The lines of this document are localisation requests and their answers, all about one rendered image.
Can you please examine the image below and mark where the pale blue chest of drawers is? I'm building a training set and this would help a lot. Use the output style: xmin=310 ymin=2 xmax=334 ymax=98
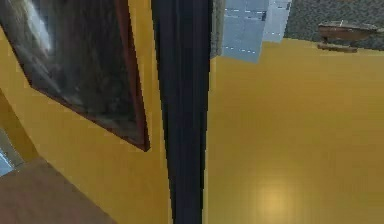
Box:
xmin=221 ymin=0 xmax=293 ymax=65

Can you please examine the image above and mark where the brown round wooden table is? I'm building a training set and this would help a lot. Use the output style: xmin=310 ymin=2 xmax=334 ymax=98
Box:
xmin=316 ymin=19 xmax=384 ymax=54

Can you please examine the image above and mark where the dark framed wall picture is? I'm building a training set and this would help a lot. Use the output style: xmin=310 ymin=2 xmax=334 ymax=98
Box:
xmin=0 ymin=0 xmax=151 ymax=153

